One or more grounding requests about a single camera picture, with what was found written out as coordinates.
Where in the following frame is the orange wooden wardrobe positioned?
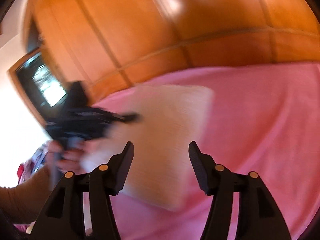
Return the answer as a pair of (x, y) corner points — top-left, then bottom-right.
(23, 0), (319, 102)

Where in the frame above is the pink bed sheet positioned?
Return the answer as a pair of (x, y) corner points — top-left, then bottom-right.
(97, 63), (319, 239)

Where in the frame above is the person's left hand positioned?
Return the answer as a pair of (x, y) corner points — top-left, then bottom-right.
(46, 140), (86, 174)

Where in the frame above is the brown sleeved left forearm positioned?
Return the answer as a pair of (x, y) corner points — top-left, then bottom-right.
(1, 166), (52, 224)

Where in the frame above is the white knitted sock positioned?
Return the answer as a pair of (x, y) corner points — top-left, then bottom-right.
(82, 85), (214, 211)

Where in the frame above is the dark framed doorway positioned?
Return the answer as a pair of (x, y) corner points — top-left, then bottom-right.
(8, 48), (67, 127)

